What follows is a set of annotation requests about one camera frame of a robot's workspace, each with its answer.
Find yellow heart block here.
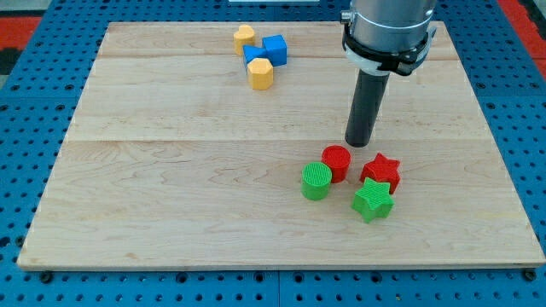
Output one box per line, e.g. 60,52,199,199
233,24,255,55

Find blue triangular block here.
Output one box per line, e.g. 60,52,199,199
242,45,267,67

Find green cylinder block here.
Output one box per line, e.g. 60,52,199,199
301,161,332,200

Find green star block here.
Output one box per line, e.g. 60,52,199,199
351,177,395,223

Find blue cube block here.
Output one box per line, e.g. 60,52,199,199
262,35,288,67

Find red star block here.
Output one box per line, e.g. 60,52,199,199
359,153,401,194

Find red cylinder block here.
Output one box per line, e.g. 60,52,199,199
322,145,351,183

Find light wooden board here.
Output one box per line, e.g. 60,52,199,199
17,22,545,271

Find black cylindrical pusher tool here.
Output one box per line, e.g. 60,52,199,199
345,70,389,148

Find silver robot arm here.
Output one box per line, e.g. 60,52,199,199
340,0,436,77

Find yellow hexagon block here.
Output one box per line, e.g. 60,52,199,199
247,58,274,90

